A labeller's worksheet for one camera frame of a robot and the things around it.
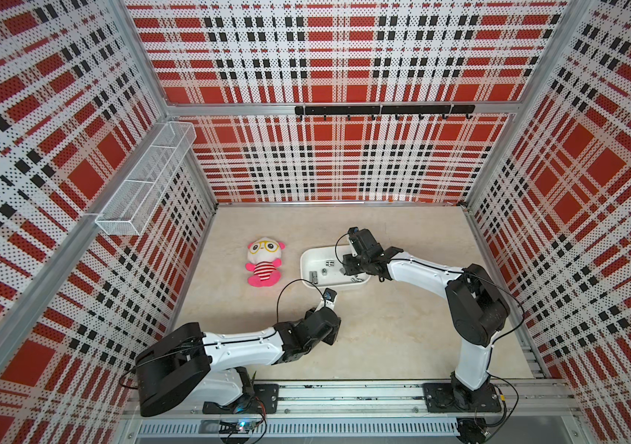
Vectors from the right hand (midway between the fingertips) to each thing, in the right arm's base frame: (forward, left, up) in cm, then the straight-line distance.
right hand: (353, 260), depth 94 cm
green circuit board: (-46, +31, -6) cm, 56 cm away
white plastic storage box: (+1, +10, -6) cm, 12 cm away
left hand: (-19, +6, -3) cm, 20 cm away
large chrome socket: (+3, +8, -7) cm, 11 cm away
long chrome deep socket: (-3, +14, -7) cm, 16 cm away
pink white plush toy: (+3, +32, -2) cm, 32 cm away
